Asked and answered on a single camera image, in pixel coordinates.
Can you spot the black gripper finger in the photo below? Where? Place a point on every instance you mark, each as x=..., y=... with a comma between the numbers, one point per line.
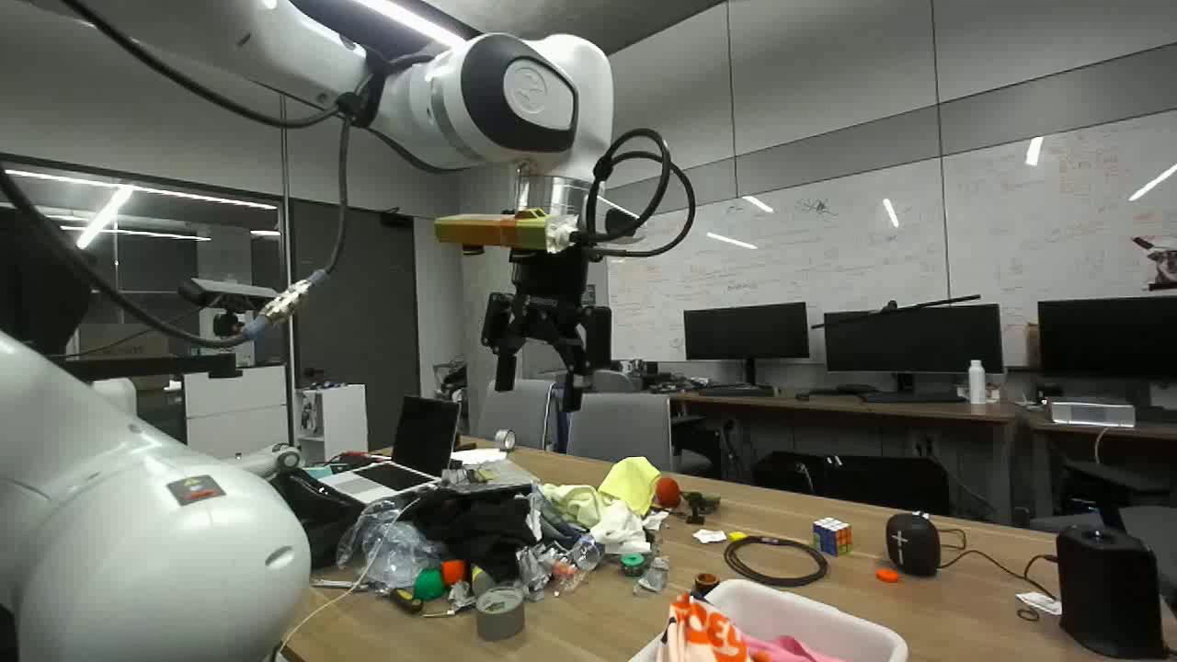
x=506, y=367
x=571, y=379

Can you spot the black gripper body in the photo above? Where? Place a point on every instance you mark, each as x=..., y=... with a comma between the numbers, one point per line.
x=551, y=298

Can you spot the pink shirt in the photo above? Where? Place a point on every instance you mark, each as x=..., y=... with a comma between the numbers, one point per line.
x=796, y=650

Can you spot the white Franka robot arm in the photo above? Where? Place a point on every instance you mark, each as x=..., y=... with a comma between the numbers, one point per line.
x=122, y=555

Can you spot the white plastic basket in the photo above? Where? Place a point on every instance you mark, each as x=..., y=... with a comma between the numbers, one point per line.
x=846, y=628

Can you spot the grey office chair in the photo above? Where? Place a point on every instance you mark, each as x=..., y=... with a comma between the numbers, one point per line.
x=518, y=418
x=619, y=428

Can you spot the small silver ball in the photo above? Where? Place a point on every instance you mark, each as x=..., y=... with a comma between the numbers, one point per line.
x=506, y=441

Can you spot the silver laptop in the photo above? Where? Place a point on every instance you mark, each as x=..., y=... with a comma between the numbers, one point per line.
x=424, y=437

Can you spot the grey flat box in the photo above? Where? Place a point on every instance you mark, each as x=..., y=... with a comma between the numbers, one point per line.
x=491, y=475

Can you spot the yellow cloth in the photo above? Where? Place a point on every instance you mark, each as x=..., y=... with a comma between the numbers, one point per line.
x=630, y=482

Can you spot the dark door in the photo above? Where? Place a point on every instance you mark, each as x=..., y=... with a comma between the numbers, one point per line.
x=369, y=317

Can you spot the pale white cloth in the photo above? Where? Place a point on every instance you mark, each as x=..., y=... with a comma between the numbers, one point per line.
x=611, y=532

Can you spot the black cloth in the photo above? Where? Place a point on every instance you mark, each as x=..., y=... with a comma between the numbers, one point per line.
x=479, y=528

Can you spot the black computer monitor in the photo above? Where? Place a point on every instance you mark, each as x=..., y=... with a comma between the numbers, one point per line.
x=743, y=333
x=914, y=341
x=1107, y=338

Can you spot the black green hand tool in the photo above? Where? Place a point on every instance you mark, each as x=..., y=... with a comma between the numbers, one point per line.
x=701, y=504

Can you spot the small white box cabinet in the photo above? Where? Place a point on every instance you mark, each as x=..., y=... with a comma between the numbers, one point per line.
x=333, y=426

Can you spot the small green tape roll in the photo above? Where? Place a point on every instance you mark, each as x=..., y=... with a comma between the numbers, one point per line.
x=635, y=564

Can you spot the white paper tag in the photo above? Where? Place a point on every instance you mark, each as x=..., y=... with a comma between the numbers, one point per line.
x=707, y=536

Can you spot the small orange ball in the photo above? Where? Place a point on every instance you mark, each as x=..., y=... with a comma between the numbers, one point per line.
x=452, y=570

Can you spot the clear plastic bag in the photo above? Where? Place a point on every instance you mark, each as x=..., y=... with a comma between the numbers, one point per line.
x=392, y=547

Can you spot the small green ball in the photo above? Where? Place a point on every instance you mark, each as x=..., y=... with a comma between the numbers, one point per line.
x=427, y=584

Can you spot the small black orange roll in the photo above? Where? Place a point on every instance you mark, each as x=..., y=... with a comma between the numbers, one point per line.
x=703, y=585

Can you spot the black bag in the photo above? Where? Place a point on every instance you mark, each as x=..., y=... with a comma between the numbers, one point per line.
x=315, y=515

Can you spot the wooden computer desk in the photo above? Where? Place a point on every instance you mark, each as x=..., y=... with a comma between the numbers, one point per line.
x=1103, y=432
x=846, y=409

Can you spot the Rubik's cube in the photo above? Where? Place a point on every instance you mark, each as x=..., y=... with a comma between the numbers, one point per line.
x=831, y=536

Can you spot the black office chair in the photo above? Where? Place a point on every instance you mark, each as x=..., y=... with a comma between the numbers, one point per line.
x=857, y=482

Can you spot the ceiling light strip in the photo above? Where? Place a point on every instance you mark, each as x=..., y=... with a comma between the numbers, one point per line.
x=408, y=19

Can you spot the black keyboard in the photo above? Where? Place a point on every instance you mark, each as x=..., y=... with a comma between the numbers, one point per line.
x=914, y=394

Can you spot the small orange cap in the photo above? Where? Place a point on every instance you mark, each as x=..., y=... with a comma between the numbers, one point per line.
x=886, y=577

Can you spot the black oval speaker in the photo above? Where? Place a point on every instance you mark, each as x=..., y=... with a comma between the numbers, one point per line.
x=914, y=547

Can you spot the white plastic bottle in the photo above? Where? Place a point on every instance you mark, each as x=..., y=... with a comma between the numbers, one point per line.
x=974, y=389

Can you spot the small white adapter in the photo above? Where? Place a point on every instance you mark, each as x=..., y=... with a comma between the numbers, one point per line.
x=1039, y=604

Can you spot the white flat device box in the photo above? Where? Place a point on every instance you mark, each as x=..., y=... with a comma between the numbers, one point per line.
x=1088, y=414

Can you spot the dark office chair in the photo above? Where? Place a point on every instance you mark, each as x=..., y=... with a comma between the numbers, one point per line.
x=1124, y=480

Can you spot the black cylinder speaker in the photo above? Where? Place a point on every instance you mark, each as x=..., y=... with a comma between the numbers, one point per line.
x=1107, y=594

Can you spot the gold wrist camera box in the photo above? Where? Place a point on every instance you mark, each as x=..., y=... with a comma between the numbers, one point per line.
x=502, y=228

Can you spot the black camera on stand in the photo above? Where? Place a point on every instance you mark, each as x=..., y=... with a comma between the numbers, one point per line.
x=226, y=292

